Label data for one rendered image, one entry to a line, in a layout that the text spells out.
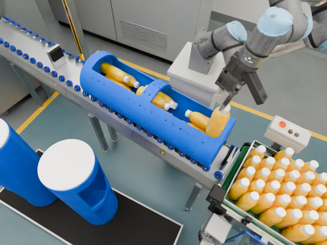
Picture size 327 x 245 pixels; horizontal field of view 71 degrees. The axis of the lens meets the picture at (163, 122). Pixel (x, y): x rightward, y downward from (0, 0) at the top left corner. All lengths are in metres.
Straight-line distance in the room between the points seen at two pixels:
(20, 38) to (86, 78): 1.00
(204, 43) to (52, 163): 1.00
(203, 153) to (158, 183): 1.19
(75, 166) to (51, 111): 1.69
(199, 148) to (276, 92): 2.20
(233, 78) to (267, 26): 0.19
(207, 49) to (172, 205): 1.41
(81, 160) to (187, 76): 0.76
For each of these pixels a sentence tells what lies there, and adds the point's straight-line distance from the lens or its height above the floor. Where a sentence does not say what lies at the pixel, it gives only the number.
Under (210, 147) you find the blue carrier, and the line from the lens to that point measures 1.10.
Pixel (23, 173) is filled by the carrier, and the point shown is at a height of 0.74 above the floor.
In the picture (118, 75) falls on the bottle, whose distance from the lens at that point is 1.43.
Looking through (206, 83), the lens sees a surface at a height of 1.15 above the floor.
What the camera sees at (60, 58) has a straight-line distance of 1.87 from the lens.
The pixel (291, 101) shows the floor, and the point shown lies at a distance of 3.20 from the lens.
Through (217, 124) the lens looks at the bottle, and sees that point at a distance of 0.93.
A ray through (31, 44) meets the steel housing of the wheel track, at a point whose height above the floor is 0.93.
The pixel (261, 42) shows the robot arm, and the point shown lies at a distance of 0.69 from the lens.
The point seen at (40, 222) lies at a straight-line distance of 2.21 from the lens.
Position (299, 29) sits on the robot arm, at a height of 1.76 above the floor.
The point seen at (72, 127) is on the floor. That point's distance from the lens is 2.67.
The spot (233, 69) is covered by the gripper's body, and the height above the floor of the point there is 1.63.
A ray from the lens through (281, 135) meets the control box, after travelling 1.40.
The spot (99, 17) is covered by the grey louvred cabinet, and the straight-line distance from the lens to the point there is 3.36.
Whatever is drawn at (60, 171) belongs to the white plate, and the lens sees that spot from 1.27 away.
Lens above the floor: 2.13
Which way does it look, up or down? 56 degrees down
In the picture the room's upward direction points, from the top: 3 degrees clockwise
